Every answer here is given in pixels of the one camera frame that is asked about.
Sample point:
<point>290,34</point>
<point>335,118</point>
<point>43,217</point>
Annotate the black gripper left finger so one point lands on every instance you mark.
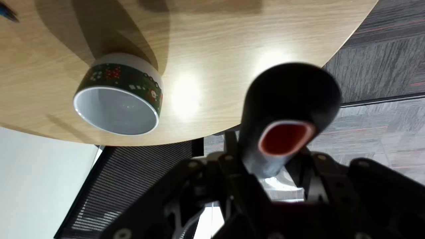
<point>174,203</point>

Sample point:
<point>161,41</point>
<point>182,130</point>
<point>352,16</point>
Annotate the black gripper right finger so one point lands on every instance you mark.
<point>364,199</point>

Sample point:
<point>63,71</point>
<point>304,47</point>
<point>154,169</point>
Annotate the black near office chair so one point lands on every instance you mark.
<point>117,180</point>

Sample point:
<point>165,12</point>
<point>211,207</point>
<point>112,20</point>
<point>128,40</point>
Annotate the white green ceramic mug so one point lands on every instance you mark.
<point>121,95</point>

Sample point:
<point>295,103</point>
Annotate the round wooden table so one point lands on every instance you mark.
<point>207,52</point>

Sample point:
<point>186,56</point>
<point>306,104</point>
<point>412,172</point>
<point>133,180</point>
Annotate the dark blue pen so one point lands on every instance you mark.
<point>8,14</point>

